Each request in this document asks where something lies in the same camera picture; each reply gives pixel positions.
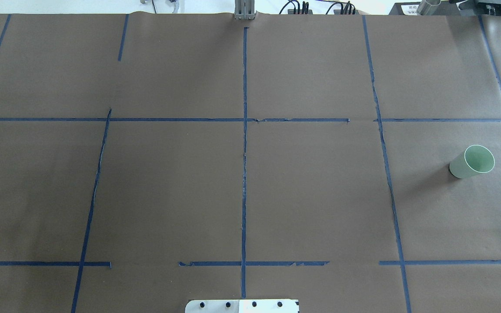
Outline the aluminium frame post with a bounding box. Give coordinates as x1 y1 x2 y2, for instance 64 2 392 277
234 0 256 20

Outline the steel cylinder cup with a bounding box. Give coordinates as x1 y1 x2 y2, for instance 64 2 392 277
416 0 441 16

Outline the black cable plug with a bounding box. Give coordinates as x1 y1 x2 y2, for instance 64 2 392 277
325 0 358 15
278 0 314 15

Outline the black cable plug left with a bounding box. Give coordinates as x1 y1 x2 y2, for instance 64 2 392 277
278 0 314 15

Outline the white pedestal base plate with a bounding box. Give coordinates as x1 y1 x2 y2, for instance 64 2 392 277
185 299 300 313

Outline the black cable plug right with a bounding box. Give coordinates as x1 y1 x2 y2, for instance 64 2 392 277
325 0 358 15

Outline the green paper cup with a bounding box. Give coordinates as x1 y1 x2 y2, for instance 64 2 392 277
448 145 495 180

